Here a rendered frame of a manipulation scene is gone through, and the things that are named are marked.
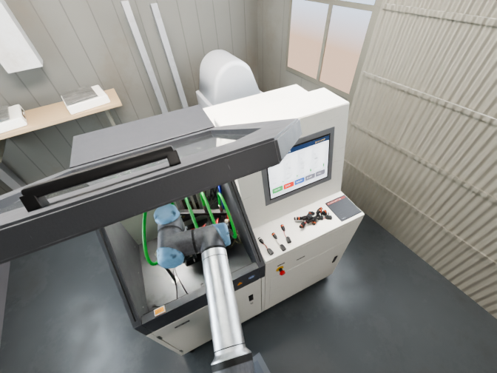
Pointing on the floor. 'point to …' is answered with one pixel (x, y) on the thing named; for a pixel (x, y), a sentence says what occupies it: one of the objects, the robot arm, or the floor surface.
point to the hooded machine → (224, 79)
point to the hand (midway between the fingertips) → (188, 256)
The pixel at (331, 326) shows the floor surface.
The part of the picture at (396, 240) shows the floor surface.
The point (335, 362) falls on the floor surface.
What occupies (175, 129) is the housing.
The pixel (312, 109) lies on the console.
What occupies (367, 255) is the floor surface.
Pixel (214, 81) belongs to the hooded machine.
